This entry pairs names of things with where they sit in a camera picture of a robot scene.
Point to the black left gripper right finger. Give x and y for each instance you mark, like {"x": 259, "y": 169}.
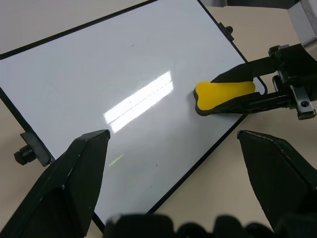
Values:
{"x": 280, "y": 178}

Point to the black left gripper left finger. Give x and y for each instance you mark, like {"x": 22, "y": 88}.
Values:
{"x": 69, "y": 183}

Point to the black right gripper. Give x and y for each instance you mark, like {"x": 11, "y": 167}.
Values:
{"x": 294, "y": 67}

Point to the yellow bone-shaped whiteboard eraser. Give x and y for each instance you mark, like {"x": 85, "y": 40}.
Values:
{"x": 218, "y": 95}

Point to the black-framed whiteboard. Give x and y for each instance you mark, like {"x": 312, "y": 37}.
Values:
{"x": 104, "y": 79}

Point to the black board clamp top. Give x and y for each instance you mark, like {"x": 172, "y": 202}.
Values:
{"x": 227, "y": 30}

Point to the black whiteboard stand bracket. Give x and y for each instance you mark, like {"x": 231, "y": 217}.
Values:
{"x": 33, "y": 148}

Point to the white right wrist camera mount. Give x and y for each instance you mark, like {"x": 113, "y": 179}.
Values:
{"x": 304, "y": 22}

